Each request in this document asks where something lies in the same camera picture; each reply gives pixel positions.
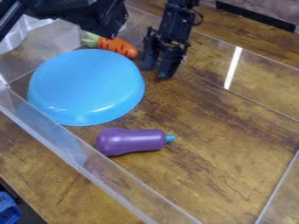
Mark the purple toy eggplant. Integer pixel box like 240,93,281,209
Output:
96,128,174,157

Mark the orange toy carrot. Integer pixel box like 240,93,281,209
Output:
81,32,138,59

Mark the blue object at corner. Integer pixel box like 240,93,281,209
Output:
0,192,21,224

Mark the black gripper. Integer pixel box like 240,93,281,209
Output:
141,0,202,80

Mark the blue upturned bowl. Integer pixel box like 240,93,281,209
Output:
26,49,145,126

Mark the clear acrylic enclosure wall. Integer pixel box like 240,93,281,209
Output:
0,0,299,224

